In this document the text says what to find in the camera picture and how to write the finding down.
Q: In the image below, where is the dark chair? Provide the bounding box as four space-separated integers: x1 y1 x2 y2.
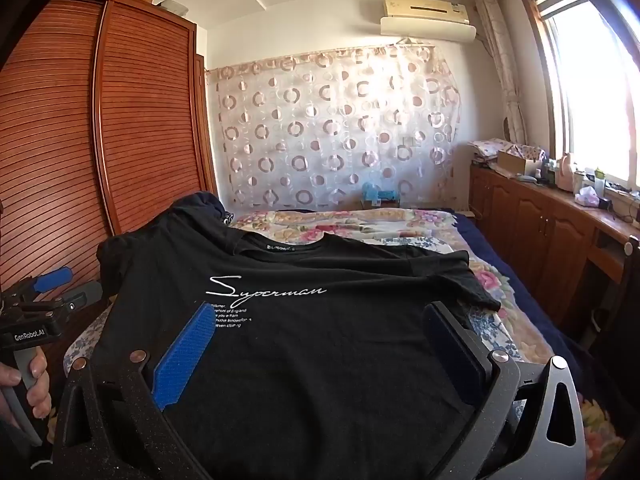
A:
585 237 640 346

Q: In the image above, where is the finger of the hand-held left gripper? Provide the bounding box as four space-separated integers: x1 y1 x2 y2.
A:
32 267 74 294
60 281 104 309

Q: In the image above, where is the black t-shirt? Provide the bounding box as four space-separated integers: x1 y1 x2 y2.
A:
95 199 503 480

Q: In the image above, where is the long wooden cabinet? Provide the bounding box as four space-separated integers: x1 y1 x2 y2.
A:
467 162 640 311

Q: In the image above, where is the window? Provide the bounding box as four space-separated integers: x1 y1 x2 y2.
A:
520 0 640 191

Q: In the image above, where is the navy bed sheet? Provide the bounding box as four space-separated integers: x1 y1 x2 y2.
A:
452 210 601 411

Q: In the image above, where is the floral printed bag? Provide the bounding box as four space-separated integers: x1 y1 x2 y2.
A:
505 142 548 162

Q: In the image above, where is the blue plastic toy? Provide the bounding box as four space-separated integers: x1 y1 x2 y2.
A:
361 182 401 208

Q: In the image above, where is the wooden slatted wardrobe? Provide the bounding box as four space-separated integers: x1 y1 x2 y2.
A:
0 0 221 311

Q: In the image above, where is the cardboard box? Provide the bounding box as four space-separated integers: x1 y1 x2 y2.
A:
496 150 538 176

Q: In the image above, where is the beige air conditioner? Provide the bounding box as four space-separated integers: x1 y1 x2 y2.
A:
384 0 469 23

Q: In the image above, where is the circle patterned sheer curtain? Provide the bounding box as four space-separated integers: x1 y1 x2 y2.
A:
205 45 461 213

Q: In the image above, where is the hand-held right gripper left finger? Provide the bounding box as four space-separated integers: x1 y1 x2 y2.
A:
50 301 217 480

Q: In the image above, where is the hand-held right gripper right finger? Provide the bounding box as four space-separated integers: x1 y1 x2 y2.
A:
422 301 587 480

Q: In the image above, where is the pale floral window curtain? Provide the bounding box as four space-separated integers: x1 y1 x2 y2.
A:
475 0 533 146

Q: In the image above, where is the stack of folded fabric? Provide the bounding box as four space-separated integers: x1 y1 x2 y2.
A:
468 137 516 166

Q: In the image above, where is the pink floral quilt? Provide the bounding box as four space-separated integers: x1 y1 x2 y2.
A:
230 207 626 461

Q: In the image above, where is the person's left hand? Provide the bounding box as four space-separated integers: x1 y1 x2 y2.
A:
0 354 51 431

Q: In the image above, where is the pink bottle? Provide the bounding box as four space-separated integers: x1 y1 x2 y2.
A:
556 152 576 192

